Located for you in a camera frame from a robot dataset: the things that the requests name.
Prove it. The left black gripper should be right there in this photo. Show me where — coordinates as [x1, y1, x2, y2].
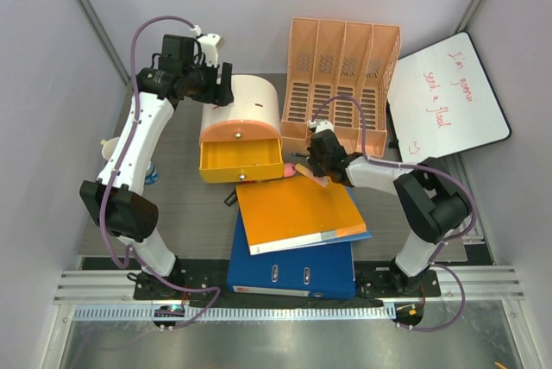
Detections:
[183, 57, 235, 107]

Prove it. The white arched drawer cabinet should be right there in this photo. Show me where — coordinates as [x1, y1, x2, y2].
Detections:
[199, 75, 282, 165]

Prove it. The orange folder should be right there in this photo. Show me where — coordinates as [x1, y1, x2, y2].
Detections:
[236, 176, 371, 255]

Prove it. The yellow cabinet drawer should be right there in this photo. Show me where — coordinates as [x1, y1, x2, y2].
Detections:
[199, 139, 284, 184]

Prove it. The orange desk file organizer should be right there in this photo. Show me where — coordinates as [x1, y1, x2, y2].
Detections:
[280, 18, 401, 158]

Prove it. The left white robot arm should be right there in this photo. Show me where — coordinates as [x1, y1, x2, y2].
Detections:
[79, 59, 234, 299]

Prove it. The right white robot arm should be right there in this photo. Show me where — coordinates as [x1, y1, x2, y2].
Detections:
[308, 128, 477, 296]

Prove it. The small blue-label bottle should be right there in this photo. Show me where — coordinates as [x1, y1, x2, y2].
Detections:
[144, 162, 159, 185]

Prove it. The black binder clip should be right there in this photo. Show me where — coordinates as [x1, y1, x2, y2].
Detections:
[224, 193, 237, 207]

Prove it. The white dry-erase board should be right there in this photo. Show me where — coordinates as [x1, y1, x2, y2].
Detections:
[387, 32, 511, 163]

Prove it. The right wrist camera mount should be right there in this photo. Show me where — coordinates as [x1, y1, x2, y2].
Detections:
[307, 120, 334, 134]

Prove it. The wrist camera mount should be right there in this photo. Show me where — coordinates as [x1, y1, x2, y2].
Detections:
[307, 120, 334, 134]
[189, 25, 224, 67]

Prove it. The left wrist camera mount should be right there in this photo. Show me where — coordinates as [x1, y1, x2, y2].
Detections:
[189, 25, 224, 67]

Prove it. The blue ring binder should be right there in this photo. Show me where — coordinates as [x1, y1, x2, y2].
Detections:
[227, 178, 371, 300]

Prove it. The perforated cable tray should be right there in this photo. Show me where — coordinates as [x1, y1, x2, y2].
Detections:
[72, 303, 396, 322]

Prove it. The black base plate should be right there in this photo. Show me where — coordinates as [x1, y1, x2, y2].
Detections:
[132, 267, 442, 301]

